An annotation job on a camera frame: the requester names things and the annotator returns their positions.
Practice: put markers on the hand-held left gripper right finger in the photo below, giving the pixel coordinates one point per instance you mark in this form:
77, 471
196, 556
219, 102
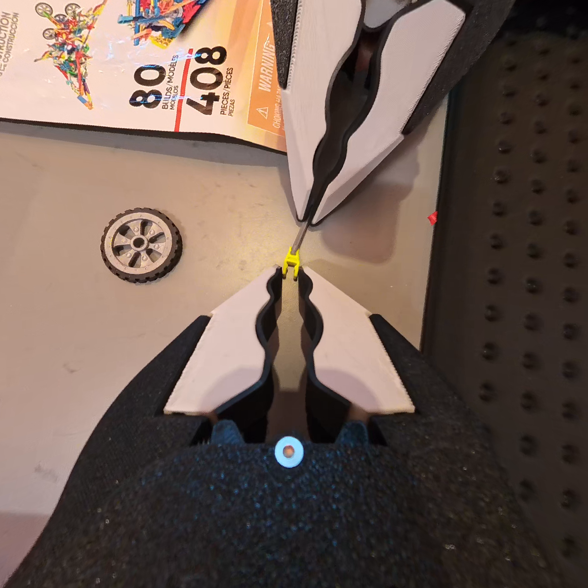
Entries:
358, 363

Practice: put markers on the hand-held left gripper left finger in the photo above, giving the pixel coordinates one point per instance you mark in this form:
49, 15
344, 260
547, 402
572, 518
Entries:
220, 363

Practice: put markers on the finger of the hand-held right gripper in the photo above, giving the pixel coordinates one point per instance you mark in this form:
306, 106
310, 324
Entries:
317, 55
404, 82

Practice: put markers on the yellow-green plastic connector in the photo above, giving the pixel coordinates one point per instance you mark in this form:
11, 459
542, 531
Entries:
292, 262

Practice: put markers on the thin grey plastic rod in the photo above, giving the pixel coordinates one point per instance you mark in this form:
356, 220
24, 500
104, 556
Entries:
303, 234

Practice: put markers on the black toy vehicle wheel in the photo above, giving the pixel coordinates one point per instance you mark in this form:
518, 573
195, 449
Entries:
117, 239

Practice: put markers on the black perforated mat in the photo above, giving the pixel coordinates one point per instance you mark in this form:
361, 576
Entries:
528, 275

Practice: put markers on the printed construction toy box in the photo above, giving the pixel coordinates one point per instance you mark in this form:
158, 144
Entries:
115, 82

